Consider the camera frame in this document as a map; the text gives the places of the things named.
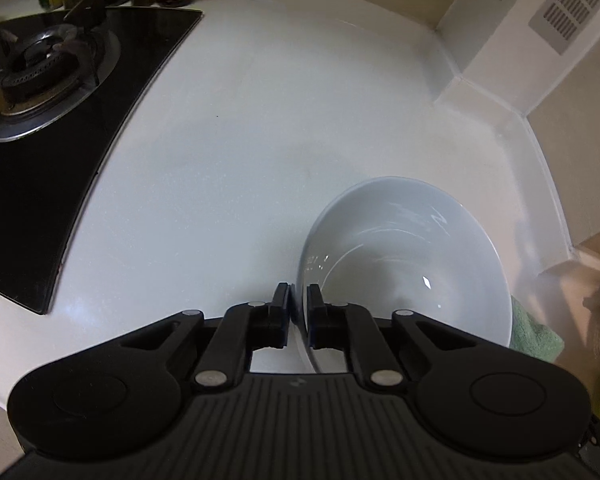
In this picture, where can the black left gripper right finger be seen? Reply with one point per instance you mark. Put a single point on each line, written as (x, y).
(352, 330)

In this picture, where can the green microfibre cloth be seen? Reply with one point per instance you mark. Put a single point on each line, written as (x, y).
(533, 338)

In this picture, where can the black glass gas stove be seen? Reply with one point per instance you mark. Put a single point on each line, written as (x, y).
(45, 178)

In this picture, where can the round gas burner grate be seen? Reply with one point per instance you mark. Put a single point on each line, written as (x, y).
(48, 74)

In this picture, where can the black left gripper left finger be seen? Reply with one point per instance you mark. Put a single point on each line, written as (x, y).
(243, 330)

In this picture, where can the white ceramic bowl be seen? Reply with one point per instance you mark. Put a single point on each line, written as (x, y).
(394, 243)

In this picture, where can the grey wall vent grille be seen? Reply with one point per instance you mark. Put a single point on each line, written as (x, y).
(559, 22)

